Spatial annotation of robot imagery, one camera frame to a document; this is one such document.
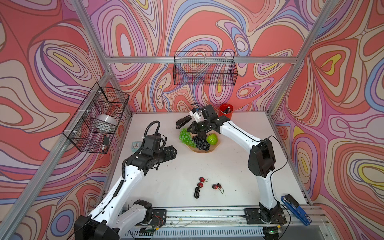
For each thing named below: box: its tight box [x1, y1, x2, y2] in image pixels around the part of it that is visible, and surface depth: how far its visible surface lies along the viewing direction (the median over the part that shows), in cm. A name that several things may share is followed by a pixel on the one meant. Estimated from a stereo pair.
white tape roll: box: [92, 114, 118, 133], surface depth 74 cm
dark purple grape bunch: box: [192, 135, 211, 151], surface depth 97 cm
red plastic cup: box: [218, 103, 234, 120], surface depth 109 cm
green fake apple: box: [206, 133, 218, 145], surface depth 95 cm
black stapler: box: [175, 115, 192, 129], surface depth 113 cm
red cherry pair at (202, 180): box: [197, 177, 209, 188], surface depth 86 cm
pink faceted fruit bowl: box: [187, 130, 221, 153], surface depth 98 cm
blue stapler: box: [280, 194, 313, 226], surface depth 75 cm
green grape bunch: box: [179, 128, 197, 148], surface depth 95 cm
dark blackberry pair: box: [193, 187, 200, 199], surface depth 82 cm
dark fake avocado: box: [197, 132, 207, 140], surface depth 101 cm
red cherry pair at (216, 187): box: [212, 183, 224, 195], surface depth 84 cm
